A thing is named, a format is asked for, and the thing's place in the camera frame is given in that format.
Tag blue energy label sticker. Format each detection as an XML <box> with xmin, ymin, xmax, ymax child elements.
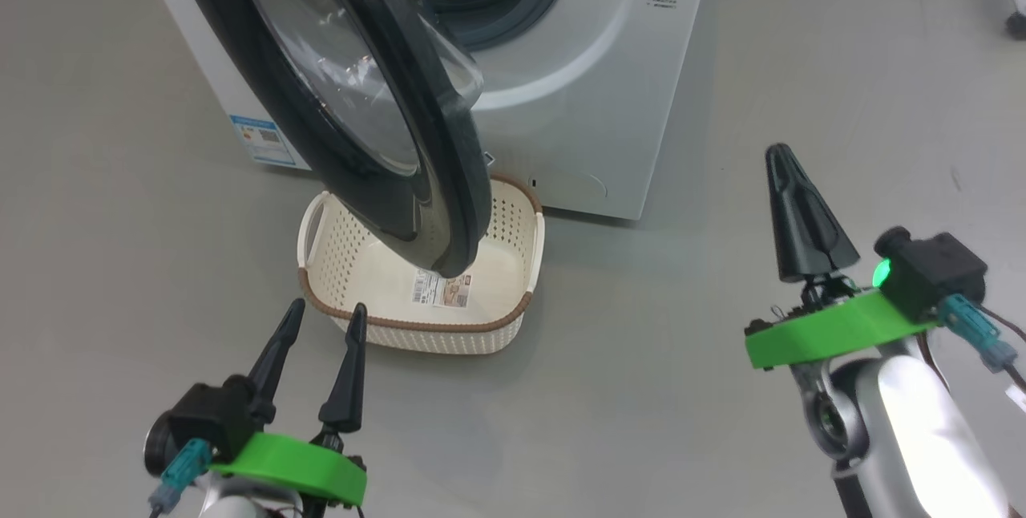
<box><xmin>229</xmin><ymin>115</ymin><xmax>302</xmax><ymax>171</ymax></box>

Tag barcode label sticker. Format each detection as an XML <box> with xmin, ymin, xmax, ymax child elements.
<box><xmin>410</xmin><ymin>269</ymin><xmax>473</xmax><ymax>310</ymax></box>

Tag white front-load washing machine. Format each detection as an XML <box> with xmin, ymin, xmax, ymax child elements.
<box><xmin>132</xmin><ymin>0</ymin><xmax>717</xmax><ymax>221</ymax></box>

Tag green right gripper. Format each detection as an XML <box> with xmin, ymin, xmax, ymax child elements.
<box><xmin>744</xmin><ymin>143</ymin><xmax>939</xmax><ymax>370</ymax></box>

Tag grey washing machine door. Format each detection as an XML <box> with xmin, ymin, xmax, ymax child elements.
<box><xmin>164</xmin><ymin>0</ymin><xmax>492</xmax><ymax>279</ymax></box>

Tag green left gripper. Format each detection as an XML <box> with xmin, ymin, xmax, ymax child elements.
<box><xmin>210</xmin><ymin>298</ymin><xmax>369</xmax><ymax>508</ymax></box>

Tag cream basket with brown rim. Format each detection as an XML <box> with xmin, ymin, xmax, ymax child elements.
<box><xmin>296</xmin><ymin>172</ymin><xmax>547</xmax><ymax>357</ymax></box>

